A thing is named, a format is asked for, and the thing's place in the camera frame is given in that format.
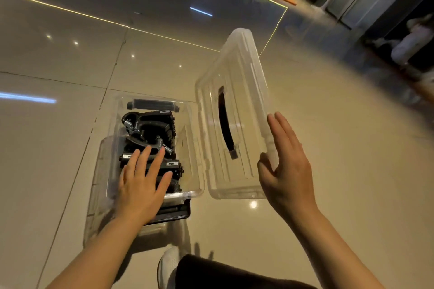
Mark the person's left hand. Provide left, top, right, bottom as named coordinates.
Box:
left=115, top=145, right=174, bottom=227

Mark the person's right hand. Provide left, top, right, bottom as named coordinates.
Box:
left=257, top=112, right=321, bottom=228

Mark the group of black hand grippers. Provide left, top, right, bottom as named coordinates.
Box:
left=118, top=110, right=184, bottom=195

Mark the clear plastic storage box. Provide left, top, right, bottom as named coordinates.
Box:
left=107, top=95, right=206, bottom=225

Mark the clear lid with dark handle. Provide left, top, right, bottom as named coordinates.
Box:
left=195, top=28, right=279, bottom=200

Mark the person's right forearm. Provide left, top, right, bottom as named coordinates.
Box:
left=288, top=207, right=386, bottom=289

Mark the white right shoe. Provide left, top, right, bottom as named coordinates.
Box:
left=157, top=246, right=180, bottom=289

